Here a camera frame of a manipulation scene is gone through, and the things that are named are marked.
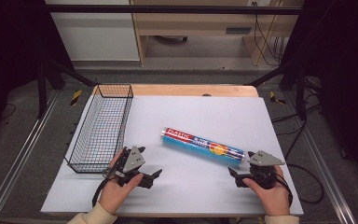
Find hanging black cables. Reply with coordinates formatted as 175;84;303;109
252;1;287;67

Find white table mat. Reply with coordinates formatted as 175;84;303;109
39;95;305;217

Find hand-held gripper black cable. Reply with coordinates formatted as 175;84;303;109
272;171;295;208
91;167;119;208

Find black horizontal frame bar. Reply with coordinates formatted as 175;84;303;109
42;4;306;16

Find white cabinet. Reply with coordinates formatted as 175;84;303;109
44;0;141;62

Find black curtain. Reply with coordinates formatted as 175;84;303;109
281;0;358;190
0;0;76;147

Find black metal stand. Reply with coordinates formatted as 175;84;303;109
247;58;308;121
36;58;97;119

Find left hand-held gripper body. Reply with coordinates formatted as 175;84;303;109
114;145;147;189

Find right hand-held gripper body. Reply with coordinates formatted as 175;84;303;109
244;149;286;190

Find aluminium floor rail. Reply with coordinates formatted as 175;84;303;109
282;90;358;224
0;89;61;224

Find right hand-held gripper black cable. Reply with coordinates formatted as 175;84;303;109
272;171;295;208

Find light wooden desk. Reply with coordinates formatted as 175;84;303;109
130;0;306;67

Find left hand-held gripper black cable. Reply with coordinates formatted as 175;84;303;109
91;167;119;208

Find blue red plastic wrap roll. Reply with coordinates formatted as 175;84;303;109
160;126;246;167

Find yellow black tape strip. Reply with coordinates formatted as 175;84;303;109
70;89;84;106
268;91;287;105

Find person's right hand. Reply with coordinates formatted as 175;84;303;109
242;164;291;217

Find black floor cable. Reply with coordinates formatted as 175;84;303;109
270;92;325;205

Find person's left hand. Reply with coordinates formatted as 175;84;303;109
98;148;145;217

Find black wire basket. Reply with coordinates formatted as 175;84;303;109
63;83;135;175

